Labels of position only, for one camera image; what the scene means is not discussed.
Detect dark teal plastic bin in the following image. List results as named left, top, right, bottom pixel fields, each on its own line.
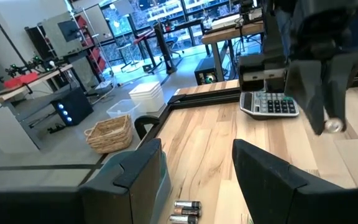
left=104, top=151, right=172, bottom=224

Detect red tray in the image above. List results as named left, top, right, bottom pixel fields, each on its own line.
left=3, top=72, right=39, bottom=90

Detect wooden top workbench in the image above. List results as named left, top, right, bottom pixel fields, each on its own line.
left=201, top=18, right=265, bottom=83

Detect white stacked plastic bins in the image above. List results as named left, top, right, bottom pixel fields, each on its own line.
left=128, top=81, right=166, bottom=113

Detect white cabinet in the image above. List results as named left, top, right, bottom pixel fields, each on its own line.
left=0, top=105, right=42, bottom=155

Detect small AAA battery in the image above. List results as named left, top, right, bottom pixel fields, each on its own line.
left=173, top=200, right=202, bottom=210
left=168, top=214, right=199, bottom=224
left=173, top=207, right=202, bottom=217

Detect wooden background table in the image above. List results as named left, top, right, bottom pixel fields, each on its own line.
left=0, top=63, right=74, bottom=106

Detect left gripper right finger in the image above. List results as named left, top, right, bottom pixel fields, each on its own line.
left=232, top=139, right=310, bottom=224

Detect grey desk calculator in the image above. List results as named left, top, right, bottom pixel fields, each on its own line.
left=239, top=91, right=300, bottom=121

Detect clear plastic tub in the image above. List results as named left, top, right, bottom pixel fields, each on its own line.
left=106, top=98, right=142, bottom=121

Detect black power strip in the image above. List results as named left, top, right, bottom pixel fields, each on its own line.
left=47, top=123, right=67, bottom=134

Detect black cabinet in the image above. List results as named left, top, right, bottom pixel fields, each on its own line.
left=24, top=26, right=54, bottom=62

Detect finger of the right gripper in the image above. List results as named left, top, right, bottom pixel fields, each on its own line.
left=284, top=58, right=326, bottom=136
left=324, top=51, right=358, bottom=125

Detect black equipment box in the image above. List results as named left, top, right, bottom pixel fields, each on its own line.
left=193, top=57, right=219, bottom=86

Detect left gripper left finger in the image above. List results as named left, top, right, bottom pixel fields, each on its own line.
left=79, top=138, right=163, bottom=224

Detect wicker basket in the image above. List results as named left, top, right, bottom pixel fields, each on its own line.
left=84, top=114, right=134, bottom=155

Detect black curved frame bracket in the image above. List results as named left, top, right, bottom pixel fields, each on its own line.
left=134, top=114, right=161, bottom=141

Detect black standing desk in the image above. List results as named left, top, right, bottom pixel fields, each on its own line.
left=132, top=18, right=211, bottom=75

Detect black computer tower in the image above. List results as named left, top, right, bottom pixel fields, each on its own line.
left=50, top=86, right=94, bottom=127

